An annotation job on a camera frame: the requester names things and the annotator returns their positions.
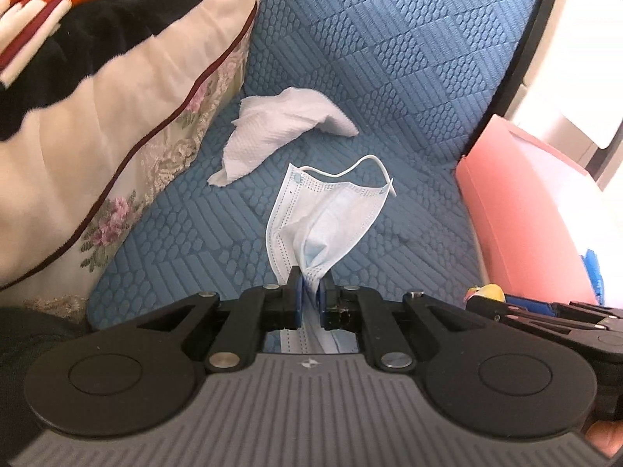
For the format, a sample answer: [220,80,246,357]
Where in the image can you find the pink cardboard box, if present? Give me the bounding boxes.
[454,113,623,309]

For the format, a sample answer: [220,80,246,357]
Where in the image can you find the floral bedsheet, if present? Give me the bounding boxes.
[0,44,252,325]

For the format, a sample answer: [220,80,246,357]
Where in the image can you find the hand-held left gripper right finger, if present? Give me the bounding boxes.
[315,271,481,371]

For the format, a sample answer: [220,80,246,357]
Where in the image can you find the small pink yellow toy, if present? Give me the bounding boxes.
[463,283,506,305]

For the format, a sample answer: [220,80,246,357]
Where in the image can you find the blue face mask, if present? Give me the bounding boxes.
[265,154,396,354]

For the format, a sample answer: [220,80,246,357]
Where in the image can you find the blue snack packet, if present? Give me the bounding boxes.
[580,248,605,305]

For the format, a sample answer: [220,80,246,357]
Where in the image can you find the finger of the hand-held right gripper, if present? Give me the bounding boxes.
[466,293,623,337]

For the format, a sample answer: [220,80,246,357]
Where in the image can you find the blue textured chair cushion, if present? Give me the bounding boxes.
[88,0,554,347]

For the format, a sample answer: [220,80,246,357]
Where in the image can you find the person's right hand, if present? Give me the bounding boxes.
[586,418,623,459]

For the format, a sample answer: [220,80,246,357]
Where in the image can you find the white paper towel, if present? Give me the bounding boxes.
[206,86,361,188]

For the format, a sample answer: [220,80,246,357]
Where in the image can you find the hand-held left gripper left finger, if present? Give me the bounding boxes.
[136,265,306,371]

